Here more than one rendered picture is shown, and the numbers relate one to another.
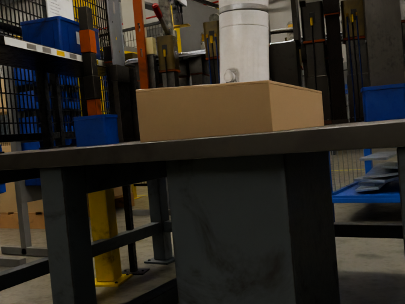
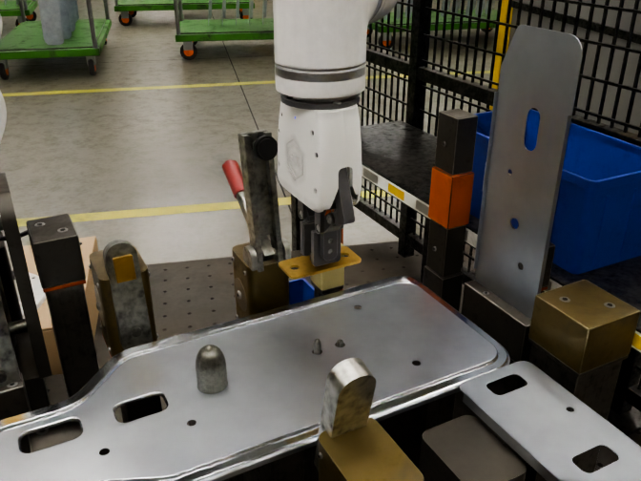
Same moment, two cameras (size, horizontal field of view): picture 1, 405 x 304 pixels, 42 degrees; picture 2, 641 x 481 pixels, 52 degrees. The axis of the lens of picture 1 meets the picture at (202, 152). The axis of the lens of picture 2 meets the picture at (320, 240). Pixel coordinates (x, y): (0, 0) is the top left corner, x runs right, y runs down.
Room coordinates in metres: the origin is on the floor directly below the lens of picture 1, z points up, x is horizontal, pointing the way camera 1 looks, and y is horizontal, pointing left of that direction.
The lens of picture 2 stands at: (2.45, -0.37, 1.45)
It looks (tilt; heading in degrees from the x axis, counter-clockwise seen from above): 27 degrees down; 137
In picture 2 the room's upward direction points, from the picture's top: straight up
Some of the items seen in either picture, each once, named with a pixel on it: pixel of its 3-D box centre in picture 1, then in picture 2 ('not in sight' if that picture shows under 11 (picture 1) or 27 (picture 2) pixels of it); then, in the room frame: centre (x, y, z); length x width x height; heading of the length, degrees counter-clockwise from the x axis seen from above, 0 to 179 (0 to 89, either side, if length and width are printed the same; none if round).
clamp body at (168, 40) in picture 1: (170, 88); (260, 356); (1.82, 0.09, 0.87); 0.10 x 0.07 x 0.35; 165
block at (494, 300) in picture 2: (122, 104); (488, 390); (2.07, 0.30, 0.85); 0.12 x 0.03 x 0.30; 165
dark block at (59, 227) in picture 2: not in sight; (80, 370); (1.72, -0.13, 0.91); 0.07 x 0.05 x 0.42; 165
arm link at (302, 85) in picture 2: not in sight; (319, 77); (1.99, 0.05, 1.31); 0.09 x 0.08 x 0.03; 165
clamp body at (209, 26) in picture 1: (217, 79); (134, 377); (1.75, -0.07, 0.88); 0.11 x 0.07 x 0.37; 165
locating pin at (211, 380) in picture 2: not in sight; (211, 371); (1.96, -0.08, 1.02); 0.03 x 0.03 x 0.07
